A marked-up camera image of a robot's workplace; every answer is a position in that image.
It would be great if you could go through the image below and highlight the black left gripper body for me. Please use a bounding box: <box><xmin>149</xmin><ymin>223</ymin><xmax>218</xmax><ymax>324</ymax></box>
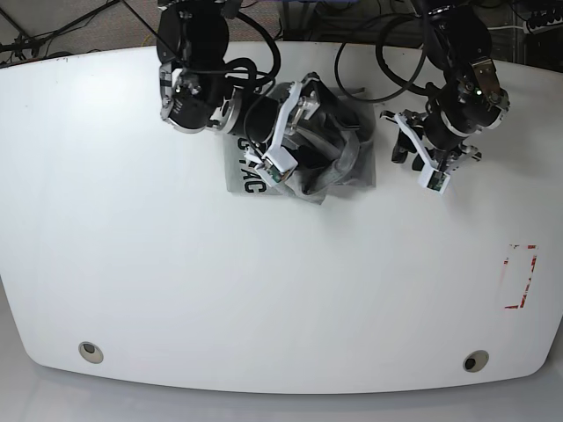
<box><xmin>422</xmin><ymin>59</ymin><xmax>510</xmax><ymax>151</ymax></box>

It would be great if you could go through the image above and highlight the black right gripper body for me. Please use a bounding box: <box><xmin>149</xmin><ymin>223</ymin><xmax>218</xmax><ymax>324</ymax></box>
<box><xmin>210</xmin><ymin>85</ymin><xmax>317</xmax><ymax>149</ymax></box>

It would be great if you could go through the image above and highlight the grey T-shirt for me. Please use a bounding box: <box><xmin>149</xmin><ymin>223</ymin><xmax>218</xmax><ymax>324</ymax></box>
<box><xmin>223</xmin><ymin>80</ymin><xmax>375</xmax><ymax>204</ymax></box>

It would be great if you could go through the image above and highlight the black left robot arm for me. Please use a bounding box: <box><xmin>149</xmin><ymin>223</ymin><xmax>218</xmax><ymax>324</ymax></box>
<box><xmin>375</xmin><ymin>1</ymin><xmax>510</xmax><ymax>172</ymax></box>

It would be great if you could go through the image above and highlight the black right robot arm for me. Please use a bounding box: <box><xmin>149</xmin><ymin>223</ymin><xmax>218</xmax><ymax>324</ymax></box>
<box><xmin>156</xmin><ymin>1</ymin><xmax>369</xmax><ymax>200</ymax></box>

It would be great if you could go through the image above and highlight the white power strip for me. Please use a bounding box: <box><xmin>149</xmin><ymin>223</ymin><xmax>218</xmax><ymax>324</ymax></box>
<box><xmin>524</xmin><ymin>3</ymin><xmax>562</xmax><ymax>34</ymax></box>

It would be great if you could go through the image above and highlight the red tape rectangle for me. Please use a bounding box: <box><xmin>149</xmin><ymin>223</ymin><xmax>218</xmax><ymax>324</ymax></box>
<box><xmin>499</xmin><ymin>244</ymin><xmax>538</xmax><ymax>310</ymax></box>

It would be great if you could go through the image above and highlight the right table cable grommet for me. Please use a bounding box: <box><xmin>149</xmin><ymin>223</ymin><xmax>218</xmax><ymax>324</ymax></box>
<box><xmin>463</xmin><ymin>350</ymin><xmax>489</xmax><ymax>373</ymax></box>

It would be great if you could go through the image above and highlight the table cable grommet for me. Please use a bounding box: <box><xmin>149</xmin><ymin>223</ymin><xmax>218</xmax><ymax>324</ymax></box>
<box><xmin>463</xmin><ymin>350</ymin><xmax>489</xmax><ymax>373</ymax></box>
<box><xmin>78</xmin><ymin>342</ymin><xmax>104</xmax><ymax>364</ymax></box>

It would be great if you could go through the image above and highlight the left table cable grommet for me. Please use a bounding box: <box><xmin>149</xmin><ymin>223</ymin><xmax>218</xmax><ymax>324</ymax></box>
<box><xmin>78</xmin><ymin>342</ymin><xmax>104</xmax><ymax>364</ymax></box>

